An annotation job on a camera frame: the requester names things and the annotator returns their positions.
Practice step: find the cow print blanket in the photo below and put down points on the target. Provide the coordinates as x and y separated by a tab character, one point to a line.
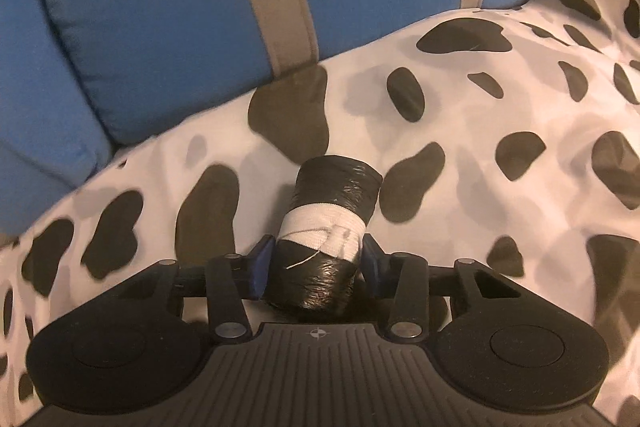
509	136

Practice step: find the black roll white band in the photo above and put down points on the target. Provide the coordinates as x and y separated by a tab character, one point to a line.
315	261

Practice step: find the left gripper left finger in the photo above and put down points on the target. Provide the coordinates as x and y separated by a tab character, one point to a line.
231	279

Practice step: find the blue striped cushion left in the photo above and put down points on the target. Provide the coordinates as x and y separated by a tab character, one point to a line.
51	142

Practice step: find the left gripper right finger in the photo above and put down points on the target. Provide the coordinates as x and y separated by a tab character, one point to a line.
403	282

